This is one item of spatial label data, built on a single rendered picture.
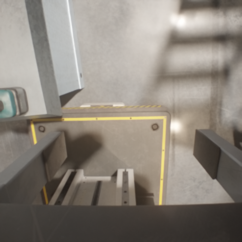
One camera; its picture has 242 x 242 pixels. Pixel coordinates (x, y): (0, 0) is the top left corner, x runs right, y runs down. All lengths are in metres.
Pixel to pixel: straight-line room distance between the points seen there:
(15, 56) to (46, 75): 0.09
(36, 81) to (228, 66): 1.09
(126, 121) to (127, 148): 0.14
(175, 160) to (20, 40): 1.14
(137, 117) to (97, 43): 0.54
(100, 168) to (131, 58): 0.66
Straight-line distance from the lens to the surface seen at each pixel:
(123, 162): 0.89
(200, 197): 1.56
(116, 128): 0.82
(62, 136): 0.16
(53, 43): 0.76
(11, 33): 0.54
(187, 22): 1.19
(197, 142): 0.17
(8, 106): 0.48
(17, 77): 0.53
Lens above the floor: 1.10
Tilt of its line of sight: 74 degrees down
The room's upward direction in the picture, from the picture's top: 175 degrees counter-clockwise
